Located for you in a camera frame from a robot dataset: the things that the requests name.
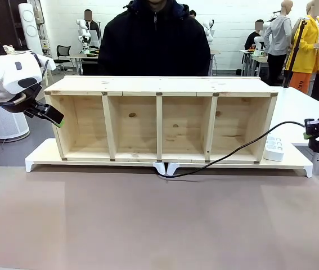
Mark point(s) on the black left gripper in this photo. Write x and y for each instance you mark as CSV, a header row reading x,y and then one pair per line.
x,y
36,108

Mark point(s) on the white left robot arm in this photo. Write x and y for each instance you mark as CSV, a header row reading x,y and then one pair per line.
x,y
4,70

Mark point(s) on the white power strip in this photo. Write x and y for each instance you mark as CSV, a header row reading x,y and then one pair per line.
x,y
274,149

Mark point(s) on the white cylindrical air purifier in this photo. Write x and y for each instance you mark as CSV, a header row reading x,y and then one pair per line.
x,y
6,123

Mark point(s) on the background work table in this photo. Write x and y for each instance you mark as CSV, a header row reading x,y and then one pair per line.
x,y
253,60
83,60

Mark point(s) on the black mesh office chair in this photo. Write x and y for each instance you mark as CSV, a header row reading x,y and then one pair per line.
x,y
63,53

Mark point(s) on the mannequin in yellow jacket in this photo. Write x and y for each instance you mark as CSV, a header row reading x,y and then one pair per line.
x,y
308,50

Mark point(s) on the black tripod stand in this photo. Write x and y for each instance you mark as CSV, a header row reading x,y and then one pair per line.
x,y
295,50

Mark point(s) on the wooden four-compartment shelf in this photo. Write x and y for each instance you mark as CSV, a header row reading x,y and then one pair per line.
x,y
131,84

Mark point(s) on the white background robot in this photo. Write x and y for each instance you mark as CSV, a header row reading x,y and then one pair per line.
x,y
260,42
83,33
208,29

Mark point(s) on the mannequin in grey hoodie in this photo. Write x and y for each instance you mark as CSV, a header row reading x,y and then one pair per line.
x,y
278,36

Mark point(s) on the person in dark top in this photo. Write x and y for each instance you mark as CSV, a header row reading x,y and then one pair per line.
x,y
91,24

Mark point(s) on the seated person in black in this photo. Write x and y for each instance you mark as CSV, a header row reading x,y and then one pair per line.
x,y
253,39

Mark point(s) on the person in black jacket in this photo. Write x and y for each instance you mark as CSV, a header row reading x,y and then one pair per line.
x,y
153,42

